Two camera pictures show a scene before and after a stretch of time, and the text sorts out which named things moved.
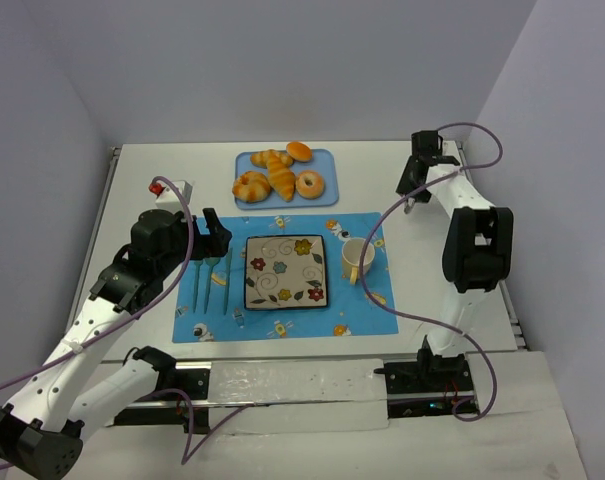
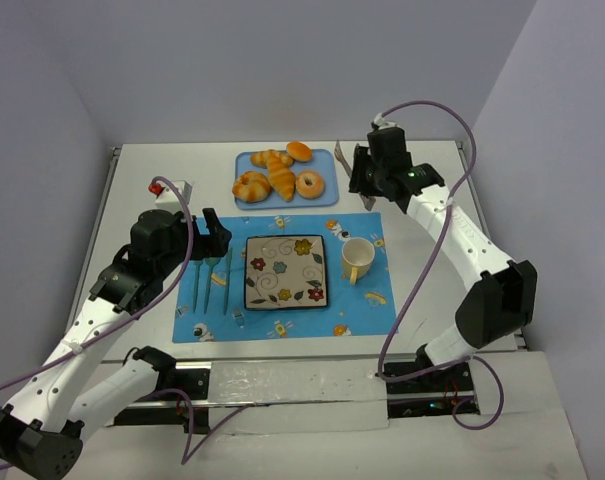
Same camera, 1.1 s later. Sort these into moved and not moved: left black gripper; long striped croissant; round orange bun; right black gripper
Moved: right black gripper
Not moved: long striped croissant; round orange bun; left black gripper
